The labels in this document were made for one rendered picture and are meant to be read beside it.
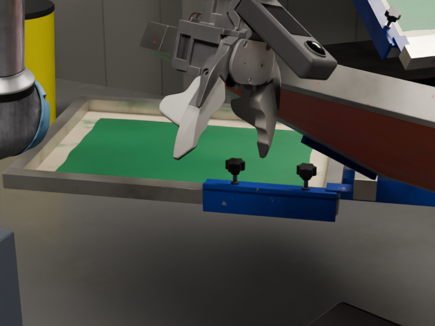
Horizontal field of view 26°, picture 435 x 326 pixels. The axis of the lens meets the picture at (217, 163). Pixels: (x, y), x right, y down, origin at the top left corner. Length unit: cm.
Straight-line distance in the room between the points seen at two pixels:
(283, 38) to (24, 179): 139
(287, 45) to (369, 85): 17
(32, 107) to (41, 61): 369
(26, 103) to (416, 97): 65
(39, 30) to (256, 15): 419
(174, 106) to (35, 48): 418
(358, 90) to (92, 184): 120
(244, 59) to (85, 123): 170
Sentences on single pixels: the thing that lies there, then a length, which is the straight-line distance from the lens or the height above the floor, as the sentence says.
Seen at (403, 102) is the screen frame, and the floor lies 154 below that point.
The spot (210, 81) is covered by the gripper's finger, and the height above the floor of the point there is 159.
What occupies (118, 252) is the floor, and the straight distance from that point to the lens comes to 396.
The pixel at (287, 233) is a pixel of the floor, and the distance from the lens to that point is 410.
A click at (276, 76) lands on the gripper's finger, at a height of 157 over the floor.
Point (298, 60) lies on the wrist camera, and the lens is 93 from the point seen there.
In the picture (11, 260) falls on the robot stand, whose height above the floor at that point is 115.
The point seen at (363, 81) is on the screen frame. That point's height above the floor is 155.
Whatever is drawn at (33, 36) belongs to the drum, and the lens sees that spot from 511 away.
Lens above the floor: 188
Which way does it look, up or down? 23 degrees down
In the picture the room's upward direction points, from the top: straight up
